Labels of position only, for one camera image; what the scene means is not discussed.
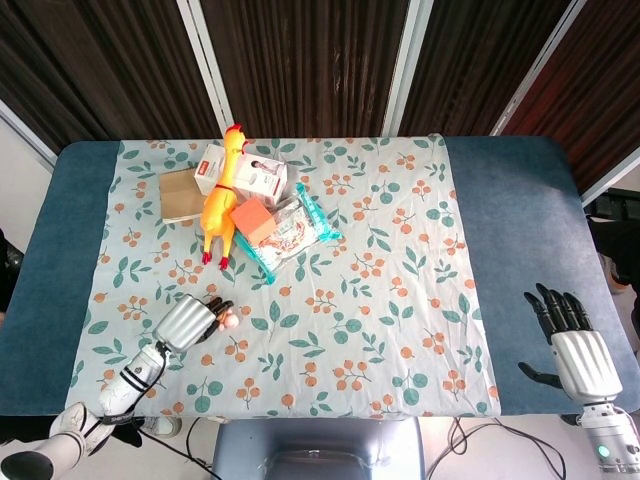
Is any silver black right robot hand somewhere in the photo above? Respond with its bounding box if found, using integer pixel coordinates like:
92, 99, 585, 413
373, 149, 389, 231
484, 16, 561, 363
517, 283, 624, 404

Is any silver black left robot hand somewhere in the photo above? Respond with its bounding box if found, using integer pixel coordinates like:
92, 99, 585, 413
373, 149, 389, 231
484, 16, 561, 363
152, 293, 236, 352

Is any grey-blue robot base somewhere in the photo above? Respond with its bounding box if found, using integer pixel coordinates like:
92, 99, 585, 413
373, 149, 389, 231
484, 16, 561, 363
212, 417, 426, 480

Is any yellow rubber chicken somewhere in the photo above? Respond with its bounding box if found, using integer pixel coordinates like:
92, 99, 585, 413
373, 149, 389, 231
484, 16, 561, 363
200, 123, 249, 271

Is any orange foam cube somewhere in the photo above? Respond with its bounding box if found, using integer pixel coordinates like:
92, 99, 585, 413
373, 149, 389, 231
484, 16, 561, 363
229, 196, 278, 245

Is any brown cardboard box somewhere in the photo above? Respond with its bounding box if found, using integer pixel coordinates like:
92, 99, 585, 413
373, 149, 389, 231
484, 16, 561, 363
158, 167, 209, 226

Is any clear teal-edged snack bag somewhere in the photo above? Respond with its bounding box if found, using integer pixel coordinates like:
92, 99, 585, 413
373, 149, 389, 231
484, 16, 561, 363
233, 182, 344, 285

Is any floral orange-fruit tablecloth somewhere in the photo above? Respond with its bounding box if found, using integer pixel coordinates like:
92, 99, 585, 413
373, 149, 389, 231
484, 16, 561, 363
64, 132, 503, 419

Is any small white red-label box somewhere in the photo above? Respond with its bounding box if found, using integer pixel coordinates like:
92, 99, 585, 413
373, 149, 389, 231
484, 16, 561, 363
193, 143, 226, 196

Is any blue felt table cover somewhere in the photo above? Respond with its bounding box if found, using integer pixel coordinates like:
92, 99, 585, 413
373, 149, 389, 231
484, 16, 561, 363
0, 135, 640, 420

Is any large white product box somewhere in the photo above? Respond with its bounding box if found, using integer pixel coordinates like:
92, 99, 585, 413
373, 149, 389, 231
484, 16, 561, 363
232, 153, 289, 205

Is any dark folding screen panel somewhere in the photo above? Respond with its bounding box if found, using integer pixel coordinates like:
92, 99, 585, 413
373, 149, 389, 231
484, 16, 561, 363
492, 0, 640, 206
0, 0, 234, 156
189, 0, 426, 139
382, 0, 586, 137

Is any black floor cable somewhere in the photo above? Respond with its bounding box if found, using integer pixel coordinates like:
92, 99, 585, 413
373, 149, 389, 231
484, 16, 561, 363
185, 418, 222, 480
427, 417, 569, 480

